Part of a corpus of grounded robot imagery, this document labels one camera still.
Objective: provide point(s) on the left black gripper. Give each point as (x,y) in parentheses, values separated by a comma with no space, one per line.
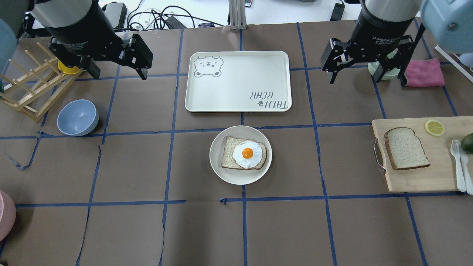
(82,30)

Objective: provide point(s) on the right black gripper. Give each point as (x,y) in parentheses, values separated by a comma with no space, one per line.
(377,33)

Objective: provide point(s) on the bread slice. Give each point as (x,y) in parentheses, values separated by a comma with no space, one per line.
(229,162)
(404,149)

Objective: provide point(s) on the cream round plate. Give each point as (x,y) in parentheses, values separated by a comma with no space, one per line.
(238,177)

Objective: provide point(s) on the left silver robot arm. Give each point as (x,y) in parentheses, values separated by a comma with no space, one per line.
(46,12)

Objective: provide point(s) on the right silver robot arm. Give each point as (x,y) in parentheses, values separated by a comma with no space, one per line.
(448,21)

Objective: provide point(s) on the bread slice under egg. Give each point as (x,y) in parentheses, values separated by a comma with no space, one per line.
(229,162)

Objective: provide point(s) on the yellow cup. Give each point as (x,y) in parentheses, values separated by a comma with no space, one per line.
(68,70)

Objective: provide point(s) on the pink cloth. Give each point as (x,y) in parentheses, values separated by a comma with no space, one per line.
(423,73)

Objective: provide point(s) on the blue bowl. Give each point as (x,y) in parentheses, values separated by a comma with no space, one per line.
(78,118)

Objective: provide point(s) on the wooden dish rack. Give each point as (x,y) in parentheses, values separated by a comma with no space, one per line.
(39,88)

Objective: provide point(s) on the lemon slice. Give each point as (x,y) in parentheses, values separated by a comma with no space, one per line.
(434,128)

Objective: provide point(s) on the white plastic fork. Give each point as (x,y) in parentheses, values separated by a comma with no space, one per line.
(455,152)

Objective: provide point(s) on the cream bear tray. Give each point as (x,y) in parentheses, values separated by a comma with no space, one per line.
(239,81)

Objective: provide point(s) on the green avocado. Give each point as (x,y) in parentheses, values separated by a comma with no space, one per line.
(467,143)

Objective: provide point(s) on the white plastic spoon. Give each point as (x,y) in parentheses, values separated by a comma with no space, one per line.
(464,164)

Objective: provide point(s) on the fried egg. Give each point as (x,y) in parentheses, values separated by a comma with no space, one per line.
(247,154)

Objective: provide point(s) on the pink bowl with ice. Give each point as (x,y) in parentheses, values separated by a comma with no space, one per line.
(7,214)

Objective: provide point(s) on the aluminium frame post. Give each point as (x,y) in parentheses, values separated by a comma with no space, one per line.
(237,15)

